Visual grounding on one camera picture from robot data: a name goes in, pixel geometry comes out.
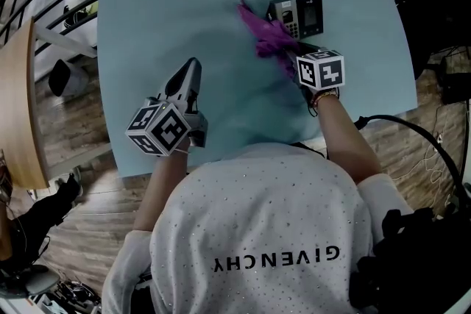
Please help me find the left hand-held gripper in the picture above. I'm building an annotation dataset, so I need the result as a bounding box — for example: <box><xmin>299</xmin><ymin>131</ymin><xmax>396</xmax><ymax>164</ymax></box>
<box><xmin>124</xmin><ymin>57</ymin><xmax>209</xmax><ymax>158</ymax></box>

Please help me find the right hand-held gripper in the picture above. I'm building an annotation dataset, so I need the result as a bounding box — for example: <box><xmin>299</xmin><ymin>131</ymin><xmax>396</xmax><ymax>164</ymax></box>
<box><xmin>283</xmin><ymin>41</ymin><xmax>347</xmax><ymax>117</ymax></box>

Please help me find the black grey keypad device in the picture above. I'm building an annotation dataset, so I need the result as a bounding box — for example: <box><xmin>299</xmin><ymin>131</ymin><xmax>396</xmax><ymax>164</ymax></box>
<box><xmin>265</xmin><ymin>0</ymin><xmax>325</xmax><ymax>41</ymax></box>

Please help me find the purple cloth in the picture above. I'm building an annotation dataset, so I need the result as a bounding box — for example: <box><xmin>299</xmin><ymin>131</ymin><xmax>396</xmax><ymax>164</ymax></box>
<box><xmin>237</xmin><ymin>0</ymin><xmax>302</xmax><ymax>79</ymax></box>

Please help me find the person's left forearm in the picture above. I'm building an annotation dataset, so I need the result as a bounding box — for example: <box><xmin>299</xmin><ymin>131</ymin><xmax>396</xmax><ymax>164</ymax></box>
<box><xmin>133</xmin><ymin>146</ymin><xmax>191</xmax><ymax>232</ymax></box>

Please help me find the person's right forearm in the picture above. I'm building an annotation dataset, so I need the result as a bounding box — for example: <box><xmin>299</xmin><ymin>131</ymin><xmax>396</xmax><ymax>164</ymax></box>
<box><xmin>315</xmin><ymin>88</ymin><xmax>383</xmax><ymax>185</ymax></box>

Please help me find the grey black waste bin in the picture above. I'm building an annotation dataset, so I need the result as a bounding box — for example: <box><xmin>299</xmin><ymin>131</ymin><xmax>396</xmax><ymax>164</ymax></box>
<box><xmin>48</xmin><ymin>58</ymin><xmax>90</xmax><ymax>98</ymax></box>

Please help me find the black box on floor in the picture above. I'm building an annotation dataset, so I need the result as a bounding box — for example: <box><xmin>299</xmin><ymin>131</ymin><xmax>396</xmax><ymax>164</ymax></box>
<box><xmin>437</xmin><ymin>47</ymin><xmax>471</xmax><ymax>104</ymax></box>

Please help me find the white speckled t-shirt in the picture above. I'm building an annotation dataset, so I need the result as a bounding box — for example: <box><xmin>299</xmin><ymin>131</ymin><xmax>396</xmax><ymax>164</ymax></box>
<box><xmin>102</xmin><ymin>142</ymin><xmax>415</xmax><ymax>314</ymax></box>

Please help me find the curved wooden desk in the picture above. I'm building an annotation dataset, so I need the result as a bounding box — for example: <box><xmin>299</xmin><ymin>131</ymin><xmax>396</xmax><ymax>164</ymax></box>
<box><xmin>0</xmin><ymin>17</ymin><xmax>51</xmax><ymax>190</ymax></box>

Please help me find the black backpack equipment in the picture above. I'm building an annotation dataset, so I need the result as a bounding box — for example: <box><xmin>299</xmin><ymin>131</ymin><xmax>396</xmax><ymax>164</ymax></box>
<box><xmin>348</xmin><ymin>207</ymin><xmax>471</xmax><ymax>314</ymax></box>

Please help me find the beaded bracelet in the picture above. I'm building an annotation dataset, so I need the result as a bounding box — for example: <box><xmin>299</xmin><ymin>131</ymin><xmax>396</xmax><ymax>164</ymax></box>
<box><xmin>310</xmin><ymin>88</ymin><xmax>340</xmax><ymax>108</ymax></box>

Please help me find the thick black cable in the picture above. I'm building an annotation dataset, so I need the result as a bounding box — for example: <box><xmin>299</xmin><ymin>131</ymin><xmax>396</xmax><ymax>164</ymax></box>
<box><xmin>354</xmin><ymin>113</ymin><xmax>465</xmax><ymax>198</ymax></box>

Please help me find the thin white cable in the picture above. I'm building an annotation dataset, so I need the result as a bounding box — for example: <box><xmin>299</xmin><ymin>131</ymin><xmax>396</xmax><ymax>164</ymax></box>
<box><xmin>422</xmin><ymin>132</ymin><xmax>456</xmax><ymax>205</ymax></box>

